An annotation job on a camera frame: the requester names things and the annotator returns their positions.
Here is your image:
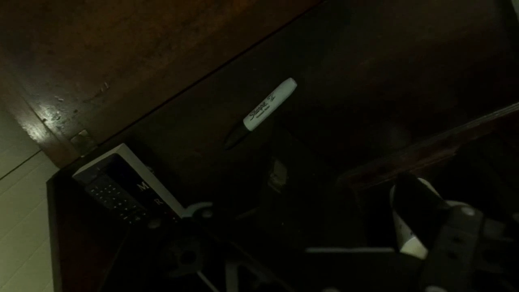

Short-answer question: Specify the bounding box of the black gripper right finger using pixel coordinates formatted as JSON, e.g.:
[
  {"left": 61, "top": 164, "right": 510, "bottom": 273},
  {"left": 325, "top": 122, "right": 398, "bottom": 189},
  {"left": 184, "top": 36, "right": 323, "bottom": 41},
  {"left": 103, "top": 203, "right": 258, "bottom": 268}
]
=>
[{"left": 395, "top": 171, "right": 487, "bottom": 292}]

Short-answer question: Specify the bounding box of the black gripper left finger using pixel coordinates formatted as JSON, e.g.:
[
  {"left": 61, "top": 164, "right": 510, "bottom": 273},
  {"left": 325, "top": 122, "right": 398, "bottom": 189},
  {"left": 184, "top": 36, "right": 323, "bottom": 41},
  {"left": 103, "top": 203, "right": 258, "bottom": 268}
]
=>
[{"left": 213, "top": 172, "right": 239, "bottom": 224}]

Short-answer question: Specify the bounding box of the white black-capped marker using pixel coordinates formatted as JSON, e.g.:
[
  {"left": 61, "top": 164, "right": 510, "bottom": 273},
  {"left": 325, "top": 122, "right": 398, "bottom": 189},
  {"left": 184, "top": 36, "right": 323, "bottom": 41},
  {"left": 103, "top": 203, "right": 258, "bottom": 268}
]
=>
[{"left": 223, "top": 77, "right": 301, "bottom": 151}]

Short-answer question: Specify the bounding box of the dark book with white pages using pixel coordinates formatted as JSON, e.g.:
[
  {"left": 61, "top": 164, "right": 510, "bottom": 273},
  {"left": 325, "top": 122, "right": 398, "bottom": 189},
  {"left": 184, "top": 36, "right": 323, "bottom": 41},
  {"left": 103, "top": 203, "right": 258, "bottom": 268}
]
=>
[{"left": 72, "top": 142, "right": 190, "bottom": 223}]

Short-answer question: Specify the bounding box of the dark wooden secretary desk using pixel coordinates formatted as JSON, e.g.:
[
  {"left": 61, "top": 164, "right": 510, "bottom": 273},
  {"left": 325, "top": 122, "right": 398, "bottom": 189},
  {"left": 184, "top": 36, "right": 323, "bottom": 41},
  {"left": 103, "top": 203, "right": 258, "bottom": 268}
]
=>
[{"left": 0, "top": 0, "right": 519, "bottom": 292}]

